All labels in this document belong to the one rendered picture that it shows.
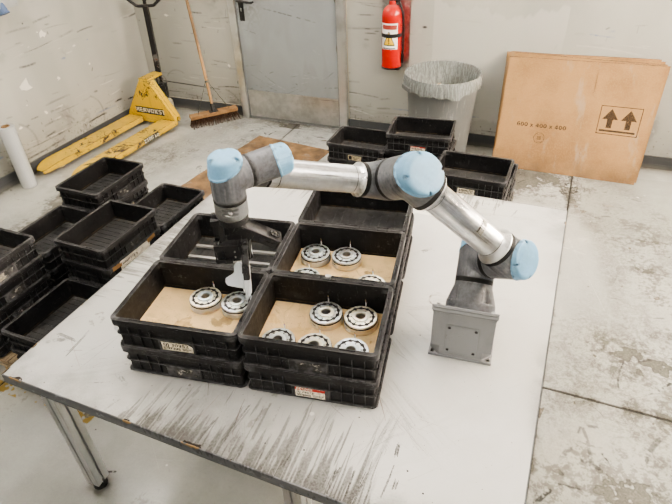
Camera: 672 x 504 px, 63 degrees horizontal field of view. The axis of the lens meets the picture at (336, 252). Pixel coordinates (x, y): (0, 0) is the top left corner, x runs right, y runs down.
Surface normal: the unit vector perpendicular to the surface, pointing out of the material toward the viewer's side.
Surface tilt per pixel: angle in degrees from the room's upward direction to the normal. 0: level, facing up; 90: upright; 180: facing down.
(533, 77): 81
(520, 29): 90
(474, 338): 90
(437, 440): 0
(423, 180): 55
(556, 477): 0
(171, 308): 0
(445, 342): 90
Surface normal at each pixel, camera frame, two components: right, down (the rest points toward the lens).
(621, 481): -0.04, -0.81
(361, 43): -0.39, 0.55
